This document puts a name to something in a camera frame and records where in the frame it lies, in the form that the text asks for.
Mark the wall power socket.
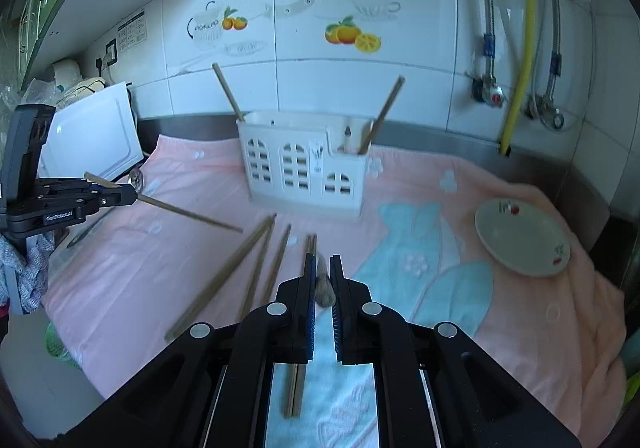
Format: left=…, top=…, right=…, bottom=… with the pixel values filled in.
left=95, top=39, right=120, bottom=76

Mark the white label sticker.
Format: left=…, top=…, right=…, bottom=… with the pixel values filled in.
left=117, top=10, right=149, bottom=51

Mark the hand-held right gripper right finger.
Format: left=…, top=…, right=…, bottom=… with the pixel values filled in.
left=329, top=254, right=582, bottom=448

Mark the clear plastic bag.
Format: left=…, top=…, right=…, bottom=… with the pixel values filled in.
left=0, top=78, right=56, bottom=129

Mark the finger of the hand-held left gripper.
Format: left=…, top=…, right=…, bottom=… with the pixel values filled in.
left=36, top=176, right=120, bottom=194
left=44, top=184, right=137, bottom=223

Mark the yellow gas hose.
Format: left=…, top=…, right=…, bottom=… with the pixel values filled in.
left=498, top=0, right=543, bottom=159

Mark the checked cloth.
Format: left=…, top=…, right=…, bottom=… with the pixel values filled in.
left=0, top=228, right=56, bottom=314

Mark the brown wooden chopstick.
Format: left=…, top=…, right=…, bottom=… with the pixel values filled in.
left=83, top=172, right=244, bottom=234
left=357, top=75, right=406, bottom=155
left=285, top=234, right=313, bottom=419
left=239, top=218, right=277, bottom=321
left=165, top=213, right=277, bottom=341
left=292, top=234, right=318, bottom=418
left=212, top=63, right=246, bottom=123
left=262, top=224, right=292, bottom=306

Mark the pink patterned towel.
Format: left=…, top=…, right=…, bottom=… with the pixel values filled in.
left=42, top=133, right=628, bottom=448

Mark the metal water valve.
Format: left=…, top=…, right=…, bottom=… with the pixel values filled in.
left=525, top=95, right=566, bottom=130

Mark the white house-shaped utensil holder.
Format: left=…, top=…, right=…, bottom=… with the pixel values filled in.
left=236, top=110, right=375, bottom=220

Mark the white kitchen appliance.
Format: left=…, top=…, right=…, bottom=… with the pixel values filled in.
left=51, top=58, right=108, bottom=104

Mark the white appliance box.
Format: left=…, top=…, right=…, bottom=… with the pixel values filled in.
left=39, top=80, right=146, bottom=181

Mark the white plate with cherry print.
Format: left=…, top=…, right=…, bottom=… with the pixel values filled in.
left=474, top=198, right=572, bottom=278

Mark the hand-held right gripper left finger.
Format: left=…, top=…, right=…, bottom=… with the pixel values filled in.
left=57, top=253, right=317, bottom=448

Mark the metal valve with red knob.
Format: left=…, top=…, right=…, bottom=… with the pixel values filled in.
left=470, top=73, right=506, bottom=106

